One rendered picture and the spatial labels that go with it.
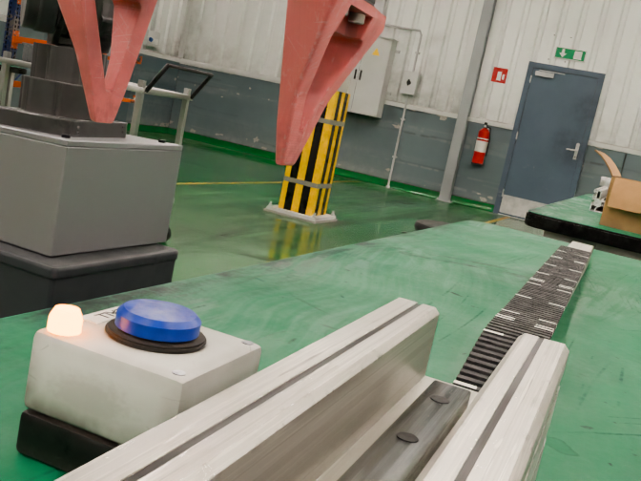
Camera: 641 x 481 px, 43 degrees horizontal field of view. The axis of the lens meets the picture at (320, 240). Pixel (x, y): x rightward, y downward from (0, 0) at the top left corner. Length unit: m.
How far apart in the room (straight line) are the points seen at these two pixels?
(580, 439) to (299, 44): 0.36
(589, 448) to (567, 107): 10.99
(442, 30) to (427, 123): 1.31
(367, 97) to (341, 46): 11.56
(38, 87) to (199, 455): 0.64
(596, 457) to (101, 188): 0.50
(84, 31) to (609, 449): 0.42
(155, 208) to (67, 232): 0.14
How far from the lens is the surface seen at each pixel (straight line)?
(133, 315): 0.38
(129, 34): 0.42
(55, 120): 0.80
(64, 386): 0.39
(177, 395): 0.35
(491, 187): 11.67
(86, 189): 0.80
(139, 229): 0.88
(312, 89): 0.37
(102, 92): 0.40
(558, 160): 11.50
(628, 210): 2.61
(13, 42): 10.32
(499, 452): 0.28
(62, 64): 0.84
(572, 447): 0.58
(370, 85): 11.94
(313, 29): 0.33
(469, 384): 0.59
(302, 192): 6.91
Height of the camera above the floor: 0.96
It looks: 9 degrees down
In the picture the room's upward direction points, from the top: 12 degrees clockwise
